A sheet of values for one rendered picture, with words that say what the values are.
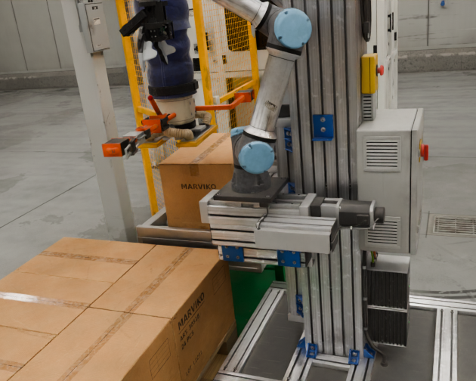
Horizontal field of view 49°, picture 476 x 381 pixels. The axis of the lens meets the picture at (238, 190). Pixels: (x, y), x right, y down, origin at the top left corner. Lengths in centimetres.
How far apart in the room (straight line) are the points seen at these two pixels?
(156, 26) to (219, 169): 112
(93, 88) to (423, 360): 254
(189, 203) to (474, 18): 894
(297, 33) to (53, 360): 142
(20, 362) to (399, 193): 149
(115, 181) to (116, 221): 31
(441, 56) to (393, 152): 913
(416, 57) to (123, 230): 816
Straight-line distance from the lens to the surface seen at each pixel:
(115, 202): 383
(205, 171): 264
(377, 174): 193
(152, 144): 243
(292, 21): 169
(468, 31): 1109
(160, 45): 176
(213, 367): 273
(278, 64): 171
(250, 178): 190
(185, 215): 278
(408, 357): 245
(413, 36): 1111
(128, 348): 205
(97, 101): 365
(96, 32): 358
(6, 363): 219
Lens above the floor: 170
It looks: 20 degrees down
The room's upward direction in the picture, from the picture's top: 6 degrees counter-clockwise
